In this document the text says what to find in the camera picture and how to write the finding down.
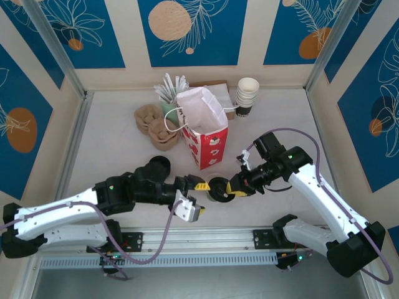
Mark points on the aluminium table side rail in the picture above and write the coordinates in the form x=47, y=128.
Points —
x=83, y=109
x=313, y=107

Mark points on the aluminium frame post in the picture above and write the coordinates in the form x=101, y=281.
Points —
x=59, y=53
x=328, y=46

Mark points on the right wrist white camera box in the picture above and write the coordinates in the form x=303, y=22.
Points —
x=246, y=157

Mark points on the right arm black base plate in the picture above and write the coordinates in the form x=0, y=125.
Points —
x=263, y=240

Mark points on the white wrapped straw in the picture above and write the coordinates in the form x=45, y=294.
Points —
x=160, y=92
x=176, y=85
x=183, y=84
x=168, y=84
x=187, y=86

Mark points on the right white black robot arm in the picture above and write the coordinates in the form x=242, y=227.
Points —
x=330, y=202

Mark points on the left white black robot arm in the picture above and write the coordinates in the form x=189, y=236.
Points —
x=62, y=211

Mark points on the aluminium mounting rail frame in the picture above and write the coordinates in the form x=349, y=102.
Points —
x=199, y=240

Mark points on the black plastic cup lid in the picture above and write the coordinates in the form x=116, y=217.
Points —
x=218, y=188

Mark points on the white paper napkin stack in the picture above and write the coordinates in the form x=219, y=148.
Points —
x=224, y=93

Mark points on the paper coffee cup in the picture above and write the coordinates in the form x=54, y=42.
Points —
x=219, y=201

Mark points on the blue floral wall poster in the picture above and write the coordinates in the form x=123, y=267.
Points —
x=218, y=46
x=93, y=46
x=368, y=124
x=39, y=46
x=280, y=31
x=18, y=93
x=350, y=37

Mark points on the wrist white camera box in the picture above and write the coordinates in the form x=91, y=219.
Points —
x=246, y=157
x=187, y=210

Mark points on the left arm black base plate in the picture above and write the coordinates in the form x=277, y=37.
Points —
x=134, y=241

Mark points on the stack of black cup lids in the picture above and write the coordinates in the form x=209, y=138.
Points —
x=160, y=162

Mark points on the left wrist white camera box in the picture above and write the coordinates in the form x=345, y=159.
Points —
x=187, y=210

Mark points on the stack of paper cups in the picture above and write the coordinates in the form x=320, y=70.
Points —
x=244, y=112

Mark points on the red white paper bag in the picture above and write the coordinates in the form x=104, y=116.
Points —
x=212, y=152

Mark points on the brown cardboard napkin tray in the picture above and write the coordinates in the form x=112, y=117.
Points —
x=232, y=116

